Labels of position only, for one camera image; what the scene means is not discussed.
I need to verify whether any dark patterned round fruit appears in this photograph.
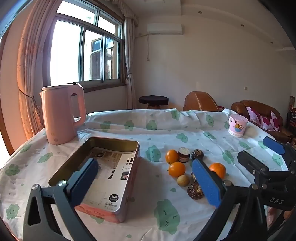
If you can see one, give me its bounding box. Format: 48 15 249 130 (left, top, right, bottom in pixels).
187 182 204 200

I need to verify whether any pink metal tin box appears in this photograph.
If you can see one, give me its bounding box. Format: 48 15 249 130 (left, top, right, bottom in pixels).
49 137 139 223

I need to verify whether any large wrinkled orange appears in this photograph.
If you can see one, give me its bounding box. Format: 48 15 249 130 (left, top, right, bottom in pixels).
209 163 226 179

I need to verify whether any pink floral cushion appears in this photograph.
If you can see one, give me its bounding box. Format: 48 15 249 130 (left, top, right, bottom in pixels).
246 107 280 132

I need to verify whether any white cloud print tablecloth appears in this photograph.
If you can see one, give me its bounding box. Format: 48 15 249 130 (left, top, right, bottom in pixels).
0 108 287 241

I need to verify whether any pink electric kettle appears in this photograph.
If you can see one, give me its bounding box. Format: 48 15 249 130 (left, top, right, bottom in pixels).
40 83 86 145

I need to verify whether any small yellow-brown round fruit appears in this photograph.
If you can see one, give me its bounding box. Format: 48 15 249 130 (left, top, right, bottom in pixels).
177 175 190 187

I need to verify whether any brown leather armchair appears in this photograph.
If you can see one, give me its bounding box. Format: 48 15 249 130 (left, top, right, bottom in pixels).
183 91 219 111

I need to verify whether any dark brown walnut-like fruit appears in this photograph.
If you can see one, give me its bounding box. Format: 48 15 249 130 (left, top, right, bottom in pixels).
191 149 204 160

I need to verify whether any dark round stool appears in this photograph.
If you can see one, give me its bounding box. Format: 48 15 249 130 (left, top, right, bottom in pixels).
138 95 169 109

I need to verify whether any brown leather sofa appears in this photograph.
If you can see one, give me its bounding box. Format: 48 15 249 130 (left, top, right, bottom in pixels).
231 100 293 143

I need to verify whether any white right curtain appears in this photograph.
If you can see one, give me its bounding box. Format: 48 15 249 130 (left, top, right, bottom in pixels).
111 0 139 110

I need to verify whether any pink left curtain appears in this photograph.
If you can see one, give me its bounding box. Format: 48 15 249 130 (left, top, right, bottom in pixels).
16 0 62 139

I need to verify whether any sliding glass window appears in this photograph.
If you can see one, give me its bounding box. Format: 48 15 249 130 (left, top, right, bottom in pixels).
43 1 125 92

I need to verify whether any brown cylinder cake slice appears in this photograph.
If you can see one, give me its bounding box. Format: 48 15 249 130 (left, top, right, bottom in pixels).
178 147 190 163

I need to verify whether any white wall air conditioner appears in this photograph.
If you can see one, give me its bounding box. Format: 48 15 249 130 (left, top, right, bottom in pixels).
147 23 183 35

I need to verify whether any pink cartoon cup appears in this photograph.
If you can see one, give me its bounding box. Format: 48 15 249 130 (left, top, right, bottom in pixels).
228 114 248 138

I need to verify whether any smooth orange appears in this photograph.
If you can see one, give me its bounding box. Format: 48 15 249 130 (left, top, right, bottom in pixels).
165 150 179 165
168 162 186 178

